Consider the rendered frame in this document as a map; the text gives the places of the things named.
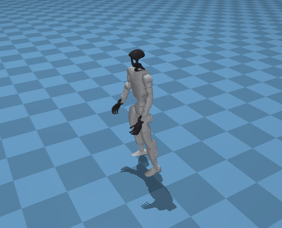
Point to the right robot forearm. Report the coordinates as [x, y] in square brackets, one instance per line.
[124, 95]

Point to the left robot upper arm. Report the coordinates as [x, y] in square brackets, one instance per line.
[147, 80]

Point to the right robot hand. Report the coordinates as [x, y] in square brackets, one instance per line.
[116, 107]

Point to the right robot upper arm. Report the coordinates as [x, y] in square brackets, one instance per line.
[128, 83]

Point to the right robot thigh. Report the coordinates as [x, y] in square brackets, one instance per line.
[133, 117]

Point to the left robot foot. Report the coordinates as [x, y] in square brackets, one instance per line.
[152, 171]

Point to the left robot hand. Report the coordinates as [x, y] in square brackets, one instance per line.
[137, 126]

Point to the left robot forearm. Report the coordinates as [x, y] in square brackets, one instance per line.
[146, 108]

